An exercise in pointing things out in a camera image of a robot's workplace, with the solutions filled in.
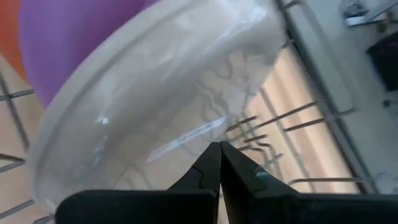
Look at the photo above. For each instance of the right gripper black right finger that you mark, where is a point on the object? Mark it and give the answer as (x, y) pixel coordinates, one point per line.
(280, 208)

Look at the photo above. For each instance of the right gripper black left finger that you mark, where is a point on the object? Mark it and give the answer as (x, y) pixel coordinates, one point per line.
(140, 208)

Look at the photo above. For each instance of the purple plate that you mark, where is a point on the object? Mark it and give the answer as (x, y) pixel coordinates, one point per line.
(68, 40)

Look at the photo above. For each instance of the orange plate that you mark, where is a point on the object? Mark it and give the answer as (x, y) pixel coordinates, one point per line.
(9, 31)

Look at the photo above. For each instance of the black box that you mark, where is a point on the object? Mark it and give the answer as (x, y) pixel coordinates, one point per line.
(385, 62)

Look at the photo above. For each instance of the grey metal bar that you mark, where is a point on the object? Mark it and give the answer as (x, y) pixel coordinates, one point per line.
(367, 18)

